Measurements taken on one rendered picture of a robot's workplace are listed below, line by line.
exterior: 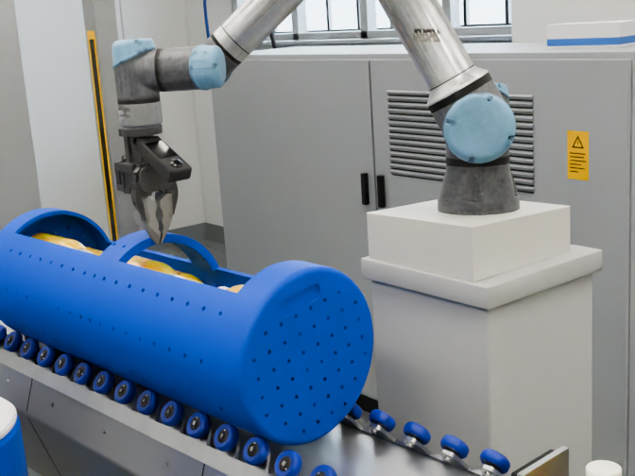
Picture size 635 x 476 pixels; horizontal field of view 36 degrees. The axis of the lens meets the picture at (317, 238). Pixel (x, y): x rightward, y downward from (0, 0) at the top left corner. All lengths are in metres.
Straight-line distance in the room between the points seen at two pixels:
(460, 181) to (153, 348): 0.62
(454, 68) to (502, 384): 0.55
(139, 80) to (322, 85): 2.09
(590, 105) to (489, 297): 1.37
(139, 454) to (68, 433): 0.24
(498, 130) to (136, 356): 0.71
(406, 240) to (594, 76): 1.28
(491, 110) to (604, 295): 1.48
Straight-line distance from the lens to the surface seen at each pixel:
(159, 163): 1.69
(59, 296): 1.86
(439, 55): 1.62
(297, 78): 3.88
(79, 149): 6.59
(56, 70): 6.51
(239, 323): 1.44
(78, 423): 1.95
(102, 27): 2.46
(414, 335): 1.81
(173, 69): 1.70
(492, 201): 1.75
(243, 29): 1.80
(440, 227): 1.69
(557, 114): 2.99
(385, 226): 1.79
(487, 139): 1.61
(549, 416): 1.86
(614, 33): 3.07
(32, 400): 2.11
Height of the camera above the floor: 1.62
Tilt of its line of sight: 13 degrees down
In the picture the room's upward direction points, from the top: 4 degrees counter-clockwise
